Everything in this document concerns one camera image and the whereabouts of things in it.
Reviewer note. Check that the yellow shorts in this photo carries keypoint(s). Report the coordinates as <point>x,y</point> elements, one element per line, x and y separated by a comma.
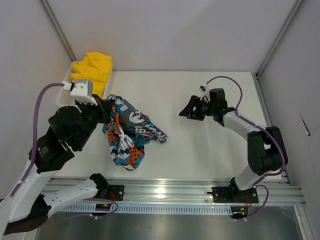
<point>96,67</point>

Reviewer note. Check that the slotted grey cable duct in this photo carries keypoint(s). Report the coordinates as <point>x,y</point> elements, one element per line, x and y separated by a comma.
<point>158,209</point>

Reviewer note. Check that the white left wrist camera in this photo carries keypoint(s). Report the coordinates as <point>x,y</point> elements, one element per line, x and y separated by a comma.
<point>81,91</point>

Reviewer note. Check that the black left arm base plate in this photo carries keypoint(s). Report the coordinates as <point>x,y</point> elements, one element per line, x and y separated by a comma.
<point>116,193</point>

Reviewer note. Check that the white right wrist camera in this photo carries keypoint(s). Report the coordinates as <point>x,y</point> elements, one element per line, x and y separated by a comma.
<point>205,91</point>

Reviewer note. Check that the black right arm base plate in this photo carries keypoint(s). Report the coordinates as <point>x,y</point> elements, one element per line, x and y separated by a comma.
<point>222,194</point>

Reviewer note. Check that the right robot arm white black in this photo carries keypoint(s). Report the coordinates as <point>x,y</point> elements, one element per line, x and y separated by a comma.
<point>266,153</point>

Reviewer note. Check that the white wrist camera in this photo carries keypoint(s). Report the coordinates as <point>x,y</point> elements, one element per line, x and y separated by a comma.
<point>81,91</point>
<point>205,91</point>

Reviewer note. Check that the aluminium mounting rail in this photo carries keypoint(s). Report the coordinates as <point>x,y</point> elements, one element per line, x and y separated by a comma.
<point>194,192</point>

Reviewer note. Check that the colourful patterned shorts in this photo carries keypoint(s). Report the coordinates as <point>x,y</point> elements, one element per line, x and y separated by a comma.
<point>128,132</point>

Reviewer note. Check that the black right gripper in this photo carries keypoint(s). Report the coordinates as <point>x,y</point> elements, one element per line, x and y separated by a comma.
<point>187,111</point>

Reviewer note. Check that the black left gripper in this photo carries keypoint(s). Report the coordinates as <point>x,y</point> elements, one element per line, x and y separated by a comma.
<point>104,107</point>

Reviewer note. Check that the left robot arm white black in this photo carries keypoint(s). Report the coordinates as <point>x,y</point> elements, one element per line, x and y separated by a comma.
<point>70,128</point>

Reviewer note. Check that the white plastic basket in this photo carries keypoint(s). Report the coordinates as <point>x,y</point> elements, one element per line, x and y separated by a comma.
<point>64,98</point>

